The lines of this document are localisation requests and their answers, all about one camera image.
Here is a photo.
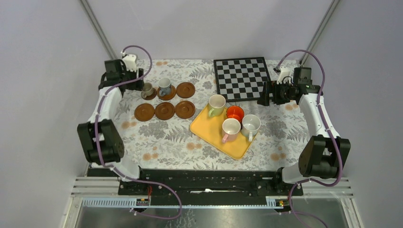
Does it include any purple cable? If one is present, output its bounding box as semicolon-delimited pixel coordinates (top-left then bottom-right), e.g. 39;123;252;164
273;49;344;228
94;45;183;220

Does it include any pink mug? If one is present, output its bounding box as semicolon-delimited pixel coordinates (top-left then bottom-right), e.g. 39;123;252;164
221;118;241;143

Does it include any orange enamel mug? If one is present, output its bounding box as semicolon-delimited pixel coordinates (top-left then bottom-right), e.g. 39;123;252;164
226;105;245;123

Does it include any brown wooden coaster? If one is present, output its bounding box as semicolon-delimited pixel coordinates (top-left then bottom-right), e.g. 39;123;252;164
134;103;155;122
155;102;175;120
175;101;196;119
176;82;195;98
157;85;176;101

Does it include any small grey cup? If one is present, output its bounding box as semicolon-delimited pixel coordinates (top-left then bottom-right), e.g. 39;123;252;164
141;83;154;99

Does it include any small dark brown coaster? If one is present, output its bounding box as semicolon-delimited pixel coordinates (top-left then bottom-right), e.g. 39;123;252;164
141;88;157;100

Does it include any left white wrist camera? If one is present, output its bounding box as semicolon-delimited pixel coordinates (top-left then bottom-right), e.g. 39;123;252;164
122;54;137;72

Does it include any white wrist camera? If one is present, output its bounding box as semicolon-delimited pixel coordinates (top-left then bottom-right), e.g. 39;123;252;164
122;54;137;72
273;66;293;85

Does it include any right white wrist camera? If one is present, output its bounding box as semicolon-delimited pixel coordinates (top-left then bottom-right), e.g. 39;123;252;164
273;66;293;85

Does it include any blue grey mug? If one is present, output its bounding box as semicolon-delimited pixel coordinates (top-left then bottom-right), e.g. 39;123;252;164
158;77;172;96

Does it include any black white chessboard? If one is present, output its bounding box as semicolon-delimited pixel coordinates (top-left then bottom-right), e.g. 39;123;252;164
213;57;270;102

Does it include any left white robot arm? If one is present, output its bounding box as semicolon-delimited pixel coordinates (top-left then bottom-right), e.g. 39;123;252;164
77;55;147;195

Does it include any white mug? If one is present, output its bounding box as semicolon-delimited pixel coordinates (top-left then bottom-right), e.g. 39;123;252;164
241;114;261;142

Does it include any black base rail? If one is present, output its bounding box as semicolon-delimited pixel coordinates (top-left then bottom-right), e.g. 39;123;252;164
118;169;303;206

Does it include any green mug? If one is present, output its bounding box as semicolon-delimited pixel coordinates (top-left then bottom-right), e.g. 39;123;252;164
208;95;226;118

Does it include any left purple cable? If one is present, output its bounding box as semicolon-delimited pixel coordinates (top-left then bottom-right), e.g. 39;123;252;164
94;45;183;220

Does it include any yellow plastic tray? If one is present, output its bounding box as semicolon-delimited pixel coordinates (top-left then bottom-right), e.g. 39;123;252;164
190;106;252;160

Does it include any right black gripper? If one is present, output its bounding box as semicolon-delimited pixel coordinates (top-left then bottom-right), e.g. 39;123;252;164
257;80;295;107

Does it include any floral tablecloth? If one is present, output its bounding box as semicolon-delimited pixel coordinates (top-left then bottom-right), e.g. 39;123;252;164
114;59;310;170

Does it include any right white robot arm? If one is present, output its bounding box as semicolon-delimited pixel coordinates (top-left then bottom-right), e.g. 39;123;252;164
258;66;351;196

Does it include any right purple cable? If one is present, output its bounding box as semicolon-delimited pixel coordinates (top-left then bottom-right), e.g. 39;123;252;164
273;49;344;228

